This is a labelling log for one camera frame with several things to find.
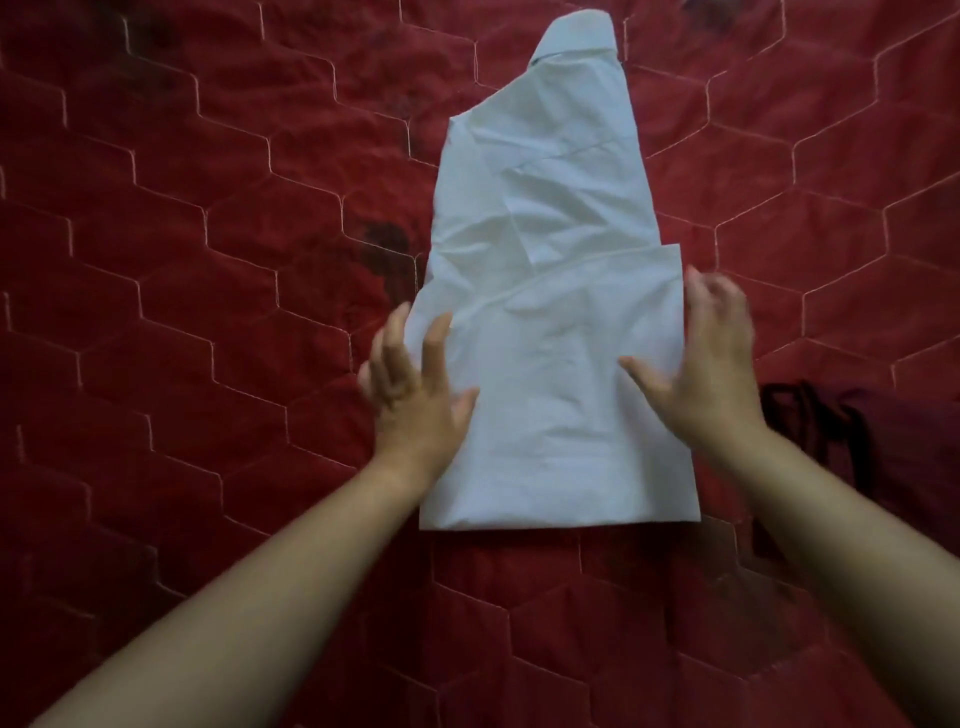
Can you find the person's left middle finger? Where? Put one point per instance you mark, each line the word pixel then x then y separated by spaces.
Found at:
pixel 400 345

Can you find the person's right thumb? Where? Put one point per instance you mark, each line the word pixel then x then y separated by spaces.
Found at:
pixel 646 379

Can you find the dark maroon garment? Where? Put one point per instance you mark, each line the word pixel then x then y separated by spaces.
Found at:
pixel 900 450

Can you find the person's left forearm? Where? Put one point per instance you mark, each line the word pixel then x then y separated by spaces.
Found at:
pixel 247 615

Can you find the person's right forearm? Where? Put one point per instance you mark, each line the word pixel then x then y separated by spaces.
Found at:
pixel 855 570

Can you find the red quilted bedspread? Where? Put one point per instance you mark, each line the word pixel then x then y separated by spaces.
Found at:
pixel 187 300

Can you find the white folded shirt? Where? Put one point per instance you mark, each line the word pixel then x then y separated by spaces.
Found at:
pixel 555 315

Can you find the person's right hand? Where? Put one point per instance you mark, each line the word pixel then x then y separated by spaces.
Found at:
pixel 712 382

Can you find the person's left thumb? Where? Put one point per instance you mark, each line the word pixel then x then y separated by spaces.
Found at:
pixel 463 415

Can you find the person's left hand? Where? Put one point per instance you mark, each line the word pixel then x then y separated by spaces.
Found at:
pixel 416 427

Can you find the person's left little finger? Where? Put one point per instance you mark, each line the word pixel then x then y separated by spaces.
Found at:
pixel 366 381

